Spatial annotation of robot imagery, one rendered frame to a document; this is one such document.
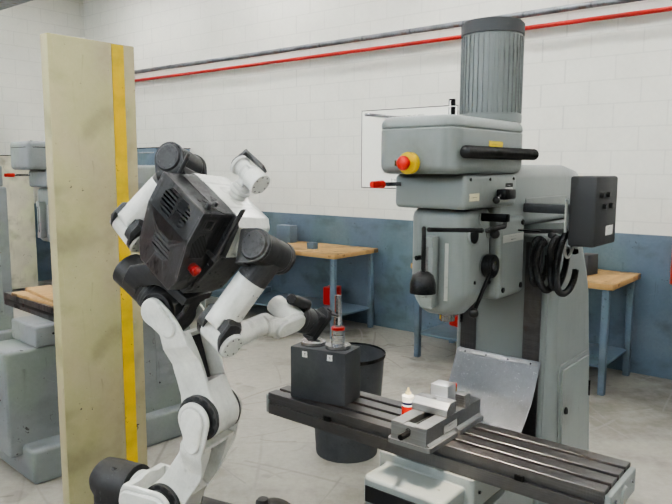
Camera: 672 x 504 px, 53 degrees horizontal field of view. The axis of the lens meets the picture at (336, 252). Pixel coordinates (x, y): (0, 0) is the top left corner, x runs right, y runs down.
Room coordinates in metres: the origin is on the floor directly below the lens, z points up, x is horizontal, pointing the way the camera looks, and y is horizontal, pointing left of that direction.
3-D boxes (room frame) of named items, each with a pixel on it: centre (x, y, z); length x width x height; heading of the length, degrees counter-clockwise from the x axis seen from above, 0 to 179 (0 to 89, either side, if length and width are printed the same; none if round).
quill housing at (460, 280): (2.03, -0.35, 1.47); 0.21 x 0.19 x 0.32; 51
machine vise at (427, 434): (2.01, -0.32, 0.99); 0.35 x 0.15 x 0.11; 142
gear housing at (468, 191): (2.06, -0.37, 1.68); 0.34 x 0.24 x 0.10; 141
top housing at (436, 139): (2.04, -0.35, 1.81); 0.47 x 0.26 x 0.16; 141
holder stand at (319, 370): (2.31, 0.04, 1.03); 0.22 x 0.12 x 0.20; 62
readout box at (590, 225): (2.05, -0.79, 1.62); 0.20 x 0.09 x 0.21; 141
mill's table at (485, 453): (2.07, -0.29, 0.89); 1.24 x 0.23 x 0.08; 51
